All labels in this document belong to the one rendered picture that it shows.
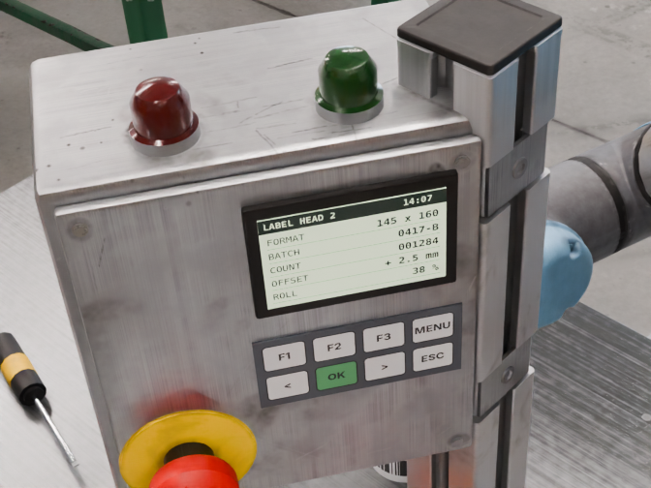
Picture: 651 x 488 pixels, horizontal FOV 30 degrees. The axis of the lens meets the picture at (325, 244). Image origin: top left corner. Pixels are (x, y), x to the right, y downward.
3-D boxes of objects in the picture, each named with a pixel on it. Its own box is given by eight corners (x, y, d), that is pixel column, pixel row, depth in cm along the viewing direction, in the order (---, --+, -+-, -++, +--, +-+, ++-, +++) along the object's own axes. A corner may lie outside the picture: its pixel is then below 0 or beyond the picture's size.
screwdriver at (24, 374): (-11, 356, 128) (-17, 336, 126) (16, 345, 129) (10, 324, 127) (64, 482, 114) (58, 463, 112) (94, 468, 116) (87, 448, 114)
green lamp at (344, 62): (309, 91, 47) (304, 40, 45) (374, 80, 47) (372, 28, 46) (323, 130, 45) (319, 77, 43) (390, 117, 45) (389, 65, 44)
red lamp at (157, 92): (128, 121, 46) (117, 70, 44) (196, 110, 46) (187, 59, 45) (134, 162, 44) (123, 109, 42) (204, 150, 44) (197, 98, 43)
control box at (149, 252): (108, 370, 62) (25, 55, 50) (427, 309, 64) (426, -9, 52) (124, 531, 55) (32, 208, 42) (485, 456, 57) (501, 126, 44)
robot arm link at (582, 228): (645, 207, 80) (541, 127, 88) (510, 269, 76) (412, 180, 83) (631, 294, 85) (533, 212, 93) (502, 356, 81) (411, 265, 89)
